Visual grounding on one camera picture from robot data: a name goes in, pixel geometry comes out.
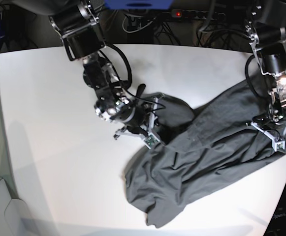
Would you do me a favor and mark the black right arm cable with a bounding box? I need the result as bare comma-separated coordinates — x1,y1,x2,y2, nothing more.
100,44,165,111

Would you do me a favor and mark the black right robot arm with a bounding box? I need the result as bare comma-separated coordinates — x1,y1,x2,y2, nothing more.
23,0,148,133

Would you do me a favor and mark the grey bin corner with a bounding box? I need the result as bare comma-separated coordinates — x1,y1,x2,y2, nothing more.
0,178,35,236

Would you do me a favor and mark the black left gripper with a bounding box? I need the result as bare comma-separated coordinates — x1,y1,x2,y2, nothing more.
253,103,286,128

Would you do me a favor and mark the blue box overhead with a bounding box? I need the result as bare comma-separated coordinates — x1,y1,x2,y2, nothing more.
104,0,173,9

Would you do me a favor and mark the black power strip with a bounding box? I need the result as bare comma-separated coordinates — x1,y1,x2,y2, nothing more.
171,9,226,21

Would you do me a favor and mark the dark grey t-shirt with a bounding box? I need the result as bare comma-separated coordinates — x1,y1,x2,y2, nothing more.
125,81,286,228

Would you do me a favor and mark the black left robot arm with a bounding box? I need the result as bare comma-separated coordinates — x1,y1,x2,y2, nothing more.
245,0,286,124

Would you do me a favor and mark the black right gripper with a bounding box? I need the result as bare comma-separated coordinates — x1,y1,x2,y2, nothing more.
118,102,154,128

